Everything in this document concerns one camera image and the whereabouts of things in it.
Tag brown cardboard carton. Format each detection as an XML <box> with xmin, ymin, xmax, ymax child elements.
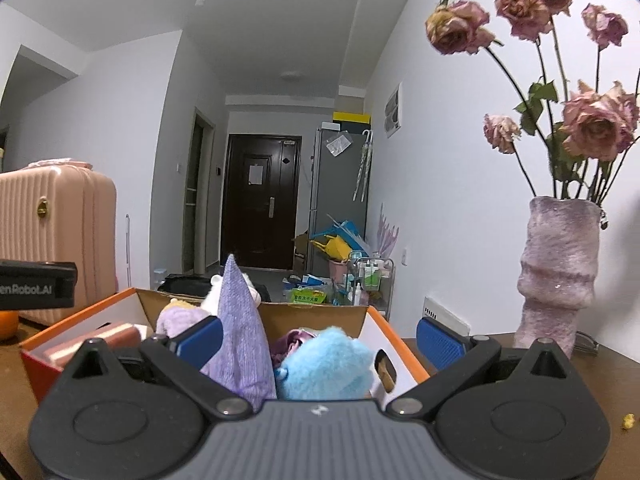
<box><xmin>292</xmin><ymin>232</ymin><xmax>311</xmax><ymax>273</ymax></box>

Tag side room door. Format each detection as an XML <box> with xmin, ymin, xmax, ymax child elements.
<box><xmin>181</xmin><ymin>107</ymin><xmax>217</xmax><ymax>276</ymax></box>

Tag pink plastic bin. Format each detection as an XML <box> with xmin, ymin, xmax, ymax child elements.
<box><xmin>327</xmin><ymin>257</ymin><xmax>351</xmax><ymax>283</ymax></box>

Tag folded clear umbrella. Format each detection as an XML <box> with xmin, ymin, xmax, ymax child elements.
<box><xmin>353</xmin><ymin>130</ymin><xmax>366</xmax><ymax>201</ymax></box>
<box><xmin>360</xmin><ymin>130</ymin><xmax>374</xmax><ymax>203</ymax></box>

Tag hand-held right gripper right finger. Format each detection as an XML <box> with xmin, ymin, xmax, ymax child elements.
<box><xmin>382</xmin><ymin>316</ymin><xmax>568</xmax><ymax>418</ymax></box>

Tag pink folded cloth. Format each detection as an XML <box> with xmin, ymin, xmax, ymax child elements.
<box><xmin>27</xmin><ymin>158</ymin><xmax>96</xmax><ymax>171</ymax></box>

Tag metal trolley cart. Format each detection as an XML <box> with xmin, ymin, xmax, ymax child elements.
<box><xmin>344</xmin><ymin>250</ymin><xmax>397</xmax><ymax>321</ymax></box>

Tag magenta cloth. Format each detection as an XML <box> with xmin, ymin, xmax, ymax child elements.
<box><xmin>270</xmin><ymin>327</ymin><xmax>318</xmax><ymax>368</ymax></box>

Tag pink ribbed suitcase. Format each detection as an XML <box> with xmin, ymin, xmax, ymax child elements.
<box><xmin>0</xmin><ymin>165</ymin><xmax>118</xmax><ymax>326</ymax></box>

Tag orange white cardboard box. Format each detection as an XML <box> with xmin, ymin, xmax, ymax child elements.
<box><xmin>20</xmin><ymin>287</ymin><xmax>431</xmax><ymax>408</ymax></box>

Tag lilac plush toy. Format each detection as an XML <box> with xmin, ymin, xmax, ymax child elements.
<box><xmin>156</xmin><ymin>305</ymin><xmax>213</xmax><ymax>338</ymax></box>

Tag yellow plastic stool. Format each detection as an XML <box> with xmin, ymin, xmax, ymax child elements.
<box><xmin>311</xmin><ymin>235</ymin><xmax>351</xmax><ymax>261</ymax></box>

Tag white yellow alpaca plush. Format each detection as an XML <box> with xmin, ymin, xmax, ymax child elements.
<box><xmin>167</xmin><ymin>272</ymin><xmax>263</xmax><ymax>318</ymax></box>

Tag purple ribbed towel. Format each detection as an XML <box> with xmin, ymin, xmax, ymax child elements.
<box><xmin>200</xmin><ymin>253</ymin><xmax>278</xmax><ymax>413</ymax></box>

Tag dark brown entrance door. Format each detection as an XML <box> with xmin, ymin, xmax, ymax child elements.
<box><xmin>220</xmin><ymin>134</ymin><xmax>302</xmax><ymax>271</ymax></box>

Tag purple textured vase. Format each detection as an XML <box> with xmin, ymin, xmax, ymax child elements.
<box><xmin>515</xmin><ymin>196</ymin><xmax>601</xmax><ymax>358</ymax></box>

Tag white leaning board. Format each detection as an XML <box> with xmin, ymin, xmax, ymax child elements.
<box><xmin>422</xmin><ymin>296</ymin><xmax>472</xmax><ymax>337</ymax></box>

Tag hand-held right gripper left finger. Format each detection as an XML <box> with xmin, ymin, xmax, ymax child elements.
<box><xmin>72</xmin><ymin>316</ymin><xmax>256</xmax><ymax>422</ymax></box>

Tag yellow black box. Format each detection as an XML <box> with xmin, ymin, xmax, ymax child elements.
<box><xmin>333</xmin><ymin>111</ymin><xmax>372</xmax><ymax>128</ymax></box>

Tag white mop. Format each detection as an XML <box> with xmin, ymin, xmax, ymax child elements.
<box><xmin>125</xmin><ymin>214</ymin><xmax>133</xmax><ymax>291</ymax></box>

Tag purple wall decoration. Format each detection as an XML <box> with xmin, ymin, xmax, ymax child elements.
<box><xmin>376</xmin><ymin>203</ymin><xmax>401</xmax><ymax>261</ymax></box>

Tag light blue plush toy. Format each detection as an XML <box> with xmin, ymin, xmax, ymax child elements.
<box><xmin>272</xmin><ymin>326</ymin><xmax>373</xmax><ymax>401</ymax></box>

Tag grey refrigerator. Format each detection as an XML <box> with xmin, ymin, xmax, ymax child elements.
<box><xmin>307</xmin><ymin>126</ymin><xmax>371</xmax><ymax>273</ymax></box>

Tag orange fruit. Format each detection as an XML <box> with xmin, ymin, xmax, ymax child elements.
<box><xmin>0</xmin><ymin>310</ymin><xmax>21</xmax><ymax>343</ymax></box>

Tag white wall electrical panel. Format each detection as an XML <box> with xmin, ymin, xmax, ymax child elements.
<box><xmin>384</xmin><ymin>82</ymin><xmax>403</xmax><ymax>138</ymax></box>

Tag green packet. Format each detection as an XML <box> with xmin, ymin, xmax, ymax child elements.
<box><xmin>290</xmin><ymin>287</ymin><xmax>326</xmax><ymax>306</ymax></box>

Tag blue plastic stool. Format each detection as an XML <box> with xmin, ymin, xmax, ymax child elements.
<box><xmin>312</xmin><ymin>217</ymin><xmax>371</xmax><ymax>256</ymax></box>

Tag dried pink rose bouquet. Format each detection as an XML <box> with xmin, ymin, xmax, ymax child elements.
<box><xmin>425</xmin><ymin>0</ymin><xmax>640</xmax><ymax>206</ymax></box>

